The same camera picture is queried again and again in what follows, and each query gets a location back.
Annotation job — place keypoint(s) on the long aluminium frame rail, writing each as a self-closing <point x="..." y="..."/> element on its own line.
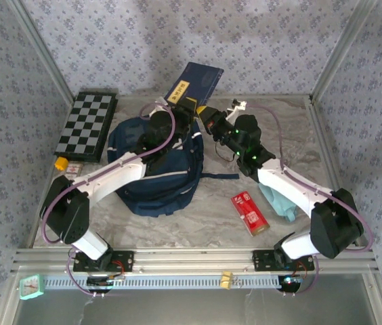
<point x="194" y="257"/>

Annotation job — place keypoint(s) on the aluminium frame post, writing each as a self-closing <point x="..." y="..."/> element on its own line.
<point x="42" y="50"/>
<point x="340" y="50"/>

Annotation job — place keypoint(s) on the playing card box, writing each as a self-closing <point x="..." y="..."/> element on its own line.
<point x="74" y="168"/>

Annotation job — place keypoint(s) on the teal alarm clock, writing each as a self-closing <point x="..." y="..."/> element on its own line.
<point x="32" y="287"/>

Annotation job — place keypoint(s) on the black grey chessboard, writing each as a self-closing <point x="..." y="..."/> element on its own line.
<point x="86" y="125"/>

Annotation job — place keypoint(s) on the navy book long title label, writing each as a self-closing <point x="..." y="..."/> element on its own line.
<point x="197" y="81"/>

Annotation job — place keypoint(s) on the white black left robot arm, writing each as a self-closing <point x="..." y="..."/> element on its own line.
<point x="116" y="172"/>

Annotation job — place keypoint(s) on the slotted aluminium table rail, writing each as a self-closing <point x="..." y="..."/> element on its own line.
<point x="317" y="115"/>

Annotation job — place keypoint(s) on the light blue cloth pouch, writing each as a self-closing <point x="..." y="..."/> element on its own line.
<point x="279" y="203"/>

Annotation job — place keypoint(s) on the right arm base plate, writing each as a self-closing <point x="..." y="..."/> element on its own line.
<point x="262" y="260"/>

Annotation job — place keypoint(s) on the small yellow block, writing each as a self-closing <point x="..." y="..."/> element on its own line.
<point x="61" y="163"/>

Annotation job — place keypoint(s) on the yellow binder clip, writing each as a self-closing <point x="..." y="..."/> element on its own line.
<point x="226" y="279"/>

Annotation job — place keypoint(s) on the small circuit board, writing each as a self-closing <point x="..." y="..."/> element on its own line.
<point x="101" y="281"/>
<point x="291" y="282"/>

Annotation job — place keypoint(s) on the red carton box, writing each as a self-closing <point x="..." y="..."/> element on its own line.
<point x="250" y="213"/>

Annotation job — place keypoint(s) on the grey metal shelf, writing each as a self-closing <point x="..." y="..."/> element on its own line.
<point x="194" y="308"/>

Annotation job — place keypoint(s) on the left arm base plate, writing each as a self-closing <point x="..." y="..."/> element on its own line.
<point x="125" y="260"/>

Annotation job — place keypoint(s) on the navy student backpack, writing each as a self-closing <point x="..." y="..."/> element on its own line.
<point x="164" y="193"/>

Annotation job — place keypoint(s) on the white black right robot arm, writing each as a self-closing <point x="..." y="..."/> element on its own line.
<point x="286" y="183"/>

